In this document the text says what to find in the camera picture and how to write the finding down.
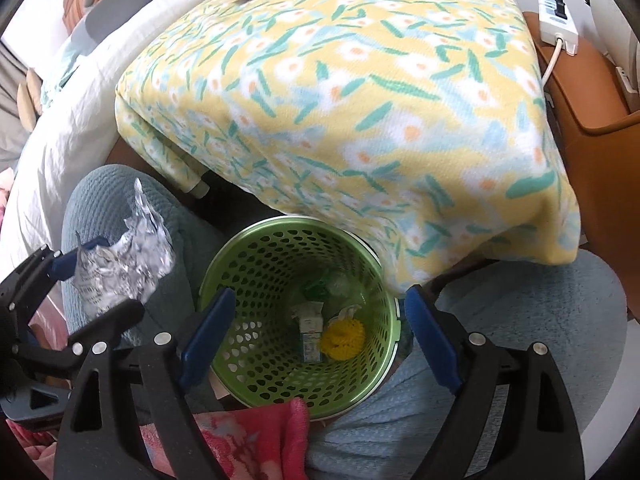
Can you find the white pillow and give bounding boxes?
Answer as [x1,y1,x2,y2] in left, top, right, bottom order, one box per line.
[0,0,236,281]

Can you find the white power strip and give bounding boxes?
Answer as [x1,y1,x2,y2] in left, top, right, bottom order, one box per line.
[536,0,580,55]

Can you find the person's right leg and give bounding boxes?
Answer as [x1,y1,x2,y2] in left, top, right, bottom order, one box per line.
[306,249,628,480]

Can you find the yellow mesh sponge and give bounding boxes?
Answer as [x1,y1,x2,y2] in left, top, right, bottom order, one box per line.
[320,317,362,361]

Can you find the light blue cloth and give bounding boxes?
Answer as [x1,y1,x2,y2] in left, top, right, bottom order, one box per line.
[40,35,96,111]

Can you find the white round appliance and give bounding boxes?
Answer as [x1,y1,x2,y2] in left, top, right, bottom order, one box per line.
[582,0,640,106]

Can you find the person's leg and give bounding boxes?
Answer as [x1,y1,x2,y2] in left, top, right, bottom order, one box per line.
[61,164,231,411]
[306,249,628,480]

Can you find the silver foil bag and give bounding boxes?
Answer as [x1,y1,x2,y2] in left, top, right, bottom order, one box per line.
[74,177,177,321]

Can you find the white power cable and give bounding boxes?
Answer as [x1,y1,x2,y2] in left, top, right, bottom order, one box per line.
[542,40,566,88]

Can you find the beige cushion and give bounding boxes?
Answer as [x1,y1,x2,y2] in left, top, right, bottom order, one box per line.
[0,35,43,161]

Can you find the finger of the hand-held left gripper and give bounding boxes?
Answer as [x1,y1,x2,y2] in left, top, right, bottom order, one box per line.
[15,299,147,386]
[0,242,92,322]

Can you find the white paper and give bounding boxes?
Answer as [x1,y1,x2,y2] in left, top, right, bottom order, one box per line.
[330,304,363,323]

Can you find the pink floral blanket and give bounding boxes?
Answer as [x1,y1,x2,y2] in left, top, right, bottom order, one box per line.
[7,397,311,480]

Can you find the yellow floral cloth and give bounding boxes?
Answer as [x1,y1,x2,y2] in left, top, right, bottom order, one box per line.
[114,0,582,297]

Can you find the green plastic basket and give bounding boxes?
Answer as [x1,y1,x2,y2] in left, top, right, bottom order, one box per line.
[196,216,401,420]

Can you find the brown side table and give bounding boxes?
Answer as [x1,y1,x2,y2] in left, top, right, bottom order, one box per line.
[522,10,640,321]

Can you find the person's left leg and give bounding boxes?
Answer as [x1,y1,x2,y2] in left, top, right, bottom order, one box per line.
[61,164,231,411]

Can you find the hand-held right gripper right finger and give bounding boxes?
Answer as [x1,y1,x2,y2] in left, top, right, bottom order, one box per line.
[404,284,586,480]

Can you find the blue milk carton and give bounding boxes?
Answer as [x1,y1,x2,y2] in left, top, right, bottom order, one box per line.
[292,304,327,364]

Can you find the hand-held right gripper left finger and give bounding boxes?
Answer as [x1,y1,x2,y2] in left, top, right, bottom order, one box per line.
[52,287,237,480]

